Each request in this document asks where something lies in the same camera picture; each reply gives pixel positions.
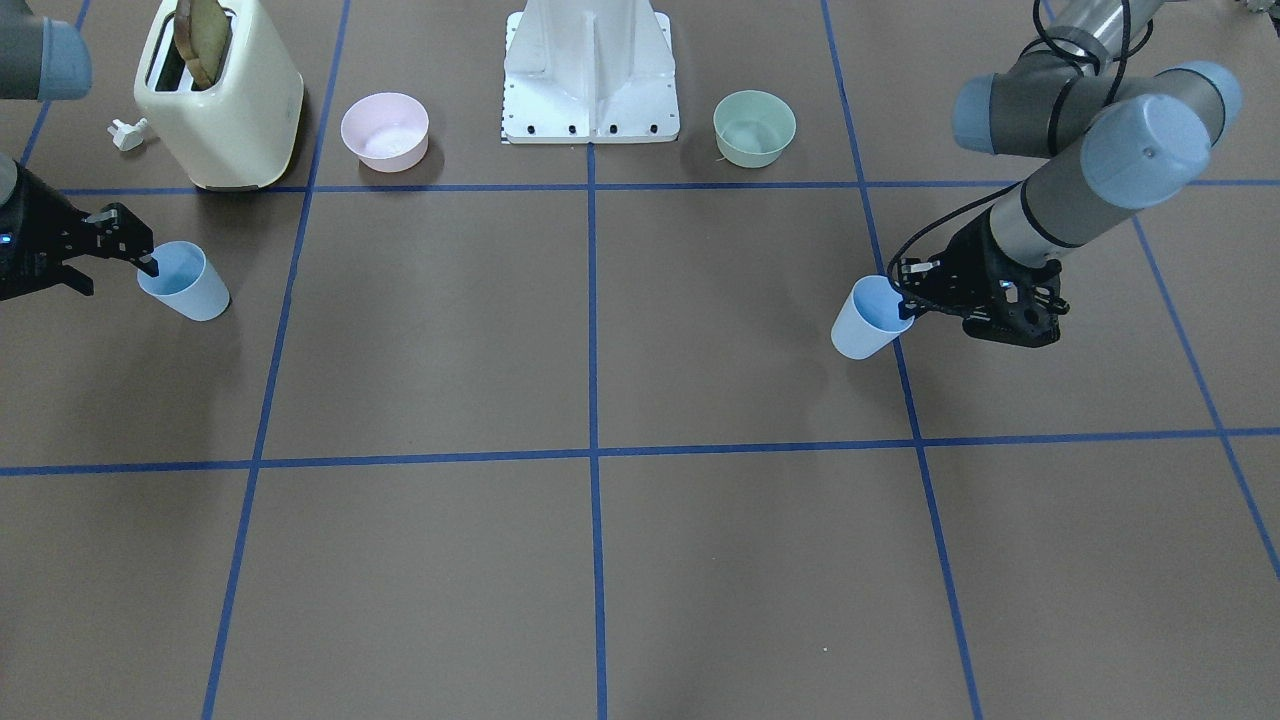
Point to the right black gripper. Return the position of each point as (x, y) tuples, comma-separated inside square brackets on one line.
[(30, 232)]

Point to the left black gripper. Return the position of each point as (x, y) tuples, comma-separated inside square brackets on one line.
[(969, 253)]

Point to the light blue cup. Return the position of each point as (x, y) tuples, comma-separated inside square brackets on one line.
[(186, 282), (870, 318)]

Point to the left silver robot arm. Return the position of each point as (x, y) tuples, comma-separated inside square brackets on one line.
[(1110, 145)]

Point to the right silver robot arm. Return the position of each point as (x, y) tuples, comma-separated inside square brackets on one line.
[(43, 60)]

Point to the white toaster plug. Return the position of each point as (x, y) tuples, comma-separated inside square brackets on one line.
[(128, 136)]

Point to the cream toaster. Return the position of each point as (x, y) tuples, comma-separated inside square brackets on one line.
[(239, 133)]

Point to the green bowl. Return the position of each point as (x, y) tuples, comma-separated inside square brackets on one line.
[(753, 128)]

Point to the toast slice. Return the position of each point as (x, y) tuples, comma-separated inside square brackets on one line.
[(202, 38)]

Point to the pink bowl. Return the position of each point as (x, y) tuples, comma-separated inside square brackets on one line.
[(388, 132)]

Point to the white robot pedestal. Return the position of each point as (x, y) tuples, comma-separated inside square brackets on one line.
[(589, 72)]

